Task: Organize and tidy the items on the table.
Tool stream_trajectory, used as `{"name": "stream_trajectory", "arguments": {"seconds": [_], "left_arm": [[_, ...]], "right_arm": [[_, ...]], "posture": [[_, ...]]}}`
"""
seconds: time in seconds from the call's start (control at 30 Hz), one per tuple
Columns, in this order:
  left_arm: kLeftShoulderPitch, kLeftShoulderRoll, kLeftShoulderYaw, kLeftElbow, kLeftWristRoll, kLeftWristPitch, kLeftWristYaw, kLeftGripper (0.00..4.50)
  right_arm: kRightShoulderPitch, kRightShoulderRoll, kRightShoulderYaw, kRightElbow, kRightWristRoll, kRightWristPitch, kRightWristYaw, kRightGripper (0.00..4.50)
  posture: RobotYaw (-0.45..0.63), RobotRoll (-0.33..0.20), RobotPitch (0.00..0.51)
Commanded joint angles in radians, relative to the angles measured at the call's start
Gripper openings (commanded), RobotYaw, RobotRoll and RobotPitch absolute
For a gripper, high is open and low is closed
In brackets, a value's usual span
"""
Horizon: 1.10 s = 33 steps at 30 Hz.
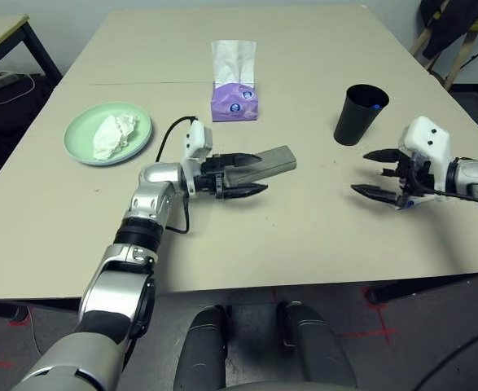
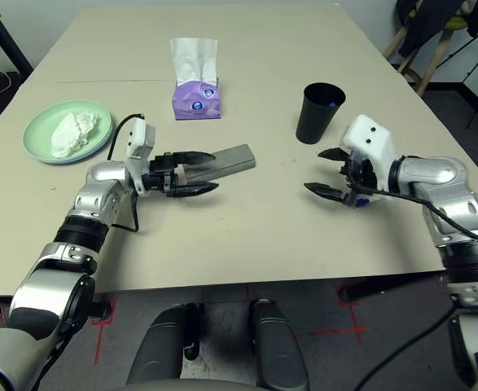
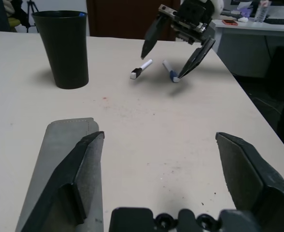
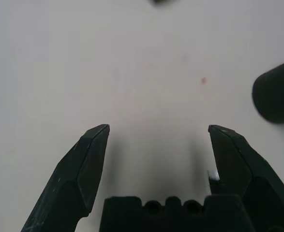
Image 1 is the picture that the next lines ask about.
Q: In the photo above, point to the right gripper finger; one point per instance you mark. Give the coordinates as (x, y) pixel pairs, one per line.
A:
(375, 193)
(385, 155)

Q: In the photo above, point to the white tissue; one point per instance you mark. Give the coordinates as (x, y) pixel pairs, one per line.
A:
(110, 138)

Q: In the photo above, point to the dark grey robot left leg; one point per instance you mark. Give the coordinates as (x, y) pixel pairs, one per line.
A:
(202, 350)

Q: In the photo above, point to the wooden stool yellow seat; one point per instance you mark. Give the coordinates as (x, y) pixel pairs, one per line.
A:
(458, 60)

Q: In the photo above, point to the green plastic plate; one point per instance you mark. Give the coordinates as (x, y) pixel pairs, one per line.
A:
(80, 134)

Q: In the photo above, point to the black plastic cup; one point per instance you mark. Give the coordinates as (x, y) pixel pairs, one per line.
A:
(352, 126)

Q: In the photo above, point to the white marker blue cap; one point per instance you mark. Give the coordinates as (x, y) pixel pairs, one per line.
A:
(411, 203)

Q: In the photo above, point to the black jacket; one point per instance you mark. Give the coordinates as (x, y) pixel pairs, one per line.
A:
(450, 24)

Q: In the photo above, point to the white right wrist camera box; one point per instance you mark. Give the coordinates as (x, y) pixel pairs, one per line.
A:
(428, 142)

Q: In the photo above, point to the grey glasses case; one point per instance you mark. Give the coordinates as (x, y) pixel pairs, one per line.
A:
(275, 161)

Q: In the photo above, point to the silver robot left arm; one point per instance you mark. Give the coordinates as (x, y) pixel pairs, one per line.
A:
(149, 191)

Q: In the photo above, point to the purple tissue pack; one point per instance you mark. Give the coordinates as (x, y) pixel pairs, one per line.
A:
(232, 106)

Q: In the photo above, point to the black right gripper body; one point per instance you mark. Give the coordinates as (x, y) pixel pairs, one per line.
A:
(411, 175)

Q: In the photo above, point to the black bag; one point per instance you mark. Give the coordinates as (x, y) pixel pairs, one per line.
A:
(2, 134)

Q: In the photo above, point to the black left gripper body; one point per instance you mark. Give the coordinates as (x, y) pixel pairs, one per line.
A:
(212, 179)

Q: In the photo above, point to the dark grey robot right leg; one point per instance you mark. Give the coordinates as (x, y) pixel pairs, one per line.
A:
(316, 350)

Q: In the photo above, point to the dark grey robot leg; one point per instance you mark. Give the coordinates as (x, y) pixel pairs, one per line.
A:
(202, 350)
(316, 350)

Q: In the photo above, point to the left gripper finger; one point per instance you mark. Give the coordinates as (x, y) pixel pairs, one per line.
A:
(242, 159)
(246, 190)

